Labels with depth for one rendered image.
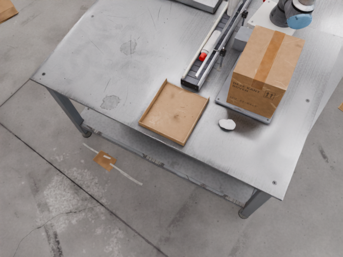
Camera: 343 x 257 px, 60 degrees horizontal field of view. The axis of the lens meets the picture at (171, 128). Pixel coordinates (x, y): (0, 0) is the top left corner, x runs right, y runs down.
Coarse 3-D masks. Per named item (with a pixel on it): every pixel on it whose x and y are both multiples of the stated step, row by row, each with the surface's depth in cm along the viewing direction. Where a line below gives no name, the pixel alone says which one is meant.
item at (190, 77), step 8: (240, 8) 181; (224, 16) 178; (224, 24) 176; (232, 24) 179; (224, 32) 173; (216, 48) 168; (200, 64) 164; (208, 64) 164; (192, 72) 162; (184, 80) 160; (192, 80) 160
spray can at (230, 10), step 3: (231, 0) 167; (234, 0) 167; (237, 0) 168; (231, 3) 169; (234, 3) 169; (228, 6) 173; (231, 6) 171; (234, 6) 171; (228, 9) 174; (231, 9) 173; (234, 9) 173; (228, 12) 176; (231, 12) 175; (228, 15) 178; (234, 15) 178
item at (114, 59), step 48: (96, 0) 196; (144, 0) 194; (336, 0) 186; (96, 48) 179; (144, 48) 177; (192, 48) 175; (336, 48) 171; (96, 96) 164; (144, 96) 163; (288, 96) 159; (192, 144) 150; (240, 144) 148; (288, 144) 147
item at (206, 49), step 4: (216, 32) 167; (220, 32) 167; (212, 36) 166; (216, 36) 166; (208, 40) 165; (212, 40) 164; (208, 44) 163; (212, 44) 164; (204, 48) 162; (208, 48) 162; (204, 52) 162; (208, 52) 162; (200, 56) 162; (204, 56) 162
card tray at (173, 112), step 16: (160, 96) 162; (176, 96) 161; (192, 96) 161; (144, 112) 154; (160, 112) 158; (176, 112) 157; (192, 112) 157; (160, 128) 154; (176, 128) 153; (192, 128) 151
